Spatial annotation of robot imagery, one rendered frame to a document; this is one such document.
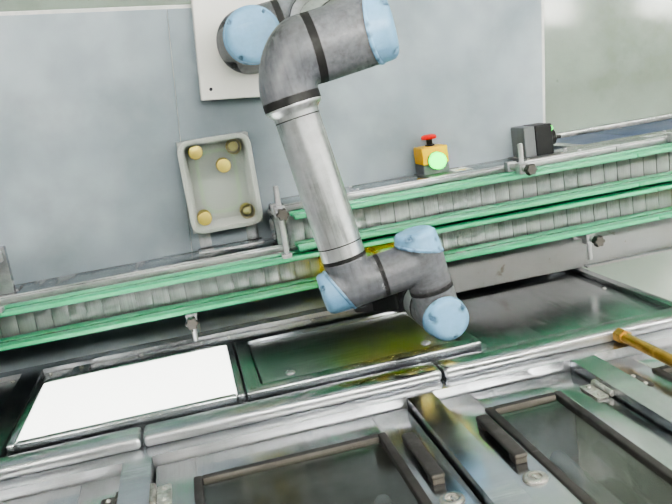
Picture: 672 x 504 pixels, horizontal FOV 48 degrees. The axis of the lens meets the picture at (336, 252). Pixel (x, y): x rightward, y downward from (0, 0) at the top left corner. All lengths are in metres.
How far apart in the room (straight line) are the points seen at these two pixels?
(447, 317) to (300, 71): 0.47
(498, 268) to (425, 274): 0.74
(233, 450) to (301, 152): 0.52
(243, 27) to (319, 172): 0.49
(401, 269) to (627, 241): 1.01
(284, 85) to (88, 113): 0.80
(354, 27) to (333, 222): 0.31
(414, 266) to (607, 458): 0.41
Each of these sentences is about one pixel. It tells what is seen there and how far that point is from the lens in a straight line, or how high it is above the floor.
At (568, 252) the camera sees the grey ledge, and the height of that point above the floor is 0.88.
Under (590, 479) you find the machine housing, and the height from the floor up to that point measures 1.78.
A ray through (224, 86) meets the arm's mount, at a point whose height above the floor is 0.82.
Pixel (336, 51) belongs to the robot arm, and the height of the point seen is 1.47.
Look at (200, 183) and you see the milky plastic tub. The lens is 1.90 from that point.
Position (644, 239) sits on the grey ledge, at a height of 0.88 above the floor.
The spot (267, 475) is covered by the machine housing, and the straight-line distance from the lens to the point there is 1.25.
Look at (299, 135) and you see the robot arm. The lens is 1.22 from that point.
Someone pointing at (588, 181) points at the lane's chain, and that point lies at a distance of 2.07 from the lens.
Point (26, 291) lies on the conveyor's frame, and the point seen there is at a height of 0.87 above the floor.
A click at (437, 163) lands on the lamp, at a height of 0.85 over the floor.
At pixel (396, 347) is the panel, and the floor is 1.24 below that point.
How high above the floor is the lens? 2.66
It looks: 74 degrees down
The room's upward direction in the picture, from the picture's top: 130 degrees clockwise
